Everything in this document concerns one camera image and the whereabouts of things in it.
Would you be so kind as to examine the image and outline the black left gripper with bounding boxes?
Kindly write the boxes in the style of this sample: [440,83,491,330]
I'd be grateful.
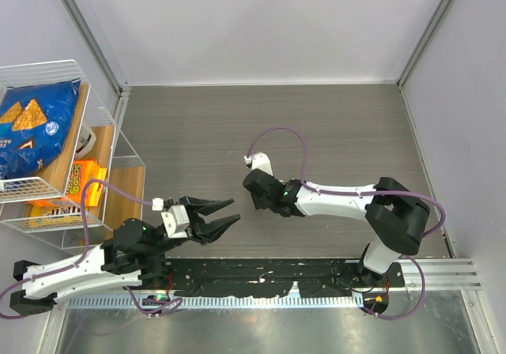
[146,195,242,258]

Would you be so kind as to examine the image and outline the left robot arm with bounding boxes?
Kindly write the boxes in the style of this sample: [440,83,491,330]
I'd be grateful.
[9,197,240,317]

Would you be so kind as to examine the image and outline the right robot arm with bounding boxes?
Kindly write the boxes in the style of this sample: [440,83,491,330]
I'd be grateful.
[243,169,430,287]

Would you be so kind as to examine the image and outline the wooden shelf board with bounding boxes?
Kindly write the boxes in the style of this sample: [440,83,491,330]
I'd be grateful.
[89,124,146,224]

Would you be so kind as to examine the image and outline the orange candy box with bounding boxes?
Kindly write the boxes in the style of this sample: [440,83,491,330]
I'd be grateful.
[65,159,108,207]

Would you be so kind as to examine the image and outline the white round device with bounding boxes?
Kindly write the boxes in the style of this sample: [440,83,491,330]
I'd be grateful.
[74,121,96,160]

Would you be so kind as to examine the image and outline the yellow snack box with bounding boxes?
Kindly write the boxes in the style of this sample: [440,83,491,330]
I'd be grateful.
[28,201,81,228]

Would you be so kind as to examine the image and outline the blue chips bag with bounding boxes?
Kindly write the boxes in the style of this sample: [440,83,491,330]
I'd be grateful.
[1,78,81,180]

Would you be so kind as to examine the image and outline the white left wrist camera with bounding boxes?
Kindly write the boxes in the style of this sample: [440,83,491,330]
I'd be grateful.
[152,198,190,239]

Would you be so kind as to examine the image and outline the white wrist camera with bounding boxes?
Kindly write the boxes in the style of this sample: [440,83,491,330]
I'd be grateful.
[244,152,273,175]
[152,198,190,239]

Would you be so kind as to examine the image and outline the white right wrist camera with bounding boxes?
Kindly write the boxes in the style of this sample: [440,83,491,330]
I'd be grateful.
[244,152,273,175]

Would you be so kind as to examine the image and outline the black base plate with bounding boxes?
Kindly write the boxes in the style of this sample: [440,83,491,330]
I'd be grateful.
[167,258,405,299]

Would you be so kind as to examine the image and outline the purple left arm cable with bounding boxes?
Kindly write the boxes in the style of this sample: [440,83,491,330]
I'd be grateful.
[0,179,159,320]

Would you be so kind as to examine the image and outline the white wire shelf rack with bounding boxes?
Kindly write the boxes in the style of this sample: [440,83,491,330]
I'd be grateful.
[1,60,145,254]

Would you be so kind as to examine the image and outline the aluminium frame rail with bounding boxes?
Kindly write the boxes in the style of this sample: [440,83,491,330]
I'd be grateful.
[60,0,123,97]

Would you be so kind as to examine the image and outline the white slotted cable duct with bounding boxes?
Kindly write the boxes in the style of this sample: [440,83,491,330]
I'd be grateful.
[67,293,363,310]

